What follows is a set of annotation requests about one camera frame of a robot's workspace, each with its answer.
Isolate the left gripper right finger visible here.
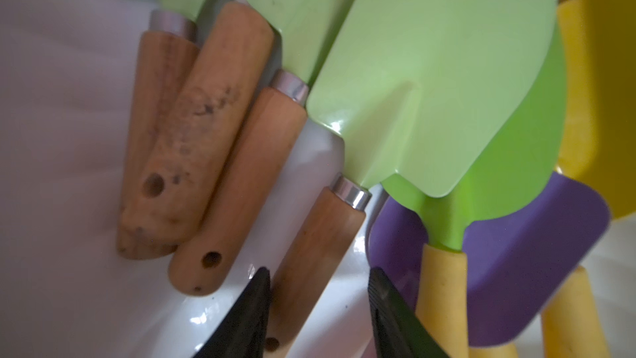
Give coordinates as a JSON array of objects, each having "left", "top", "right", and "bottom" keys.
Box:
[{"left": 368, "top": 267, "right": 449, "bottom": 358}]

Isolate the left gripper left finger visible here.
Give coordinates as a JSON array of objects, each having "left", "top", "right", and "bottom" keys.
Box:
[{"left": 193, "top": 267, "right": 272, "bottom": 358}]

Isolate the green shovel yellow handle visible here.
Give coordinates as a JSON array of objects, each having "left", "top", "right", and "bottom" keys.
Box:
[
  {"left": 541, "top": 266, "right": 611, "bottom": 357},
  {"left": 382, "top": 28, "right": 566, "bottom": 357}
]

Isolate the white storage box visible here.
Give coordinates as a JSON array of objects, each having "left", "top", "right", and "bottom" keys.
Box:
[{"left": 1, "top": 0, "right": 343, "bottom": 357}]

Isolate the purple shovel pink handle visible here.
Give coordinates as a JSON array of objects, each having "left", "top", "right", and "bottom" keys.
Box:
[{"left": 366, "top": 173, "right": 611, "bottom": 348}]

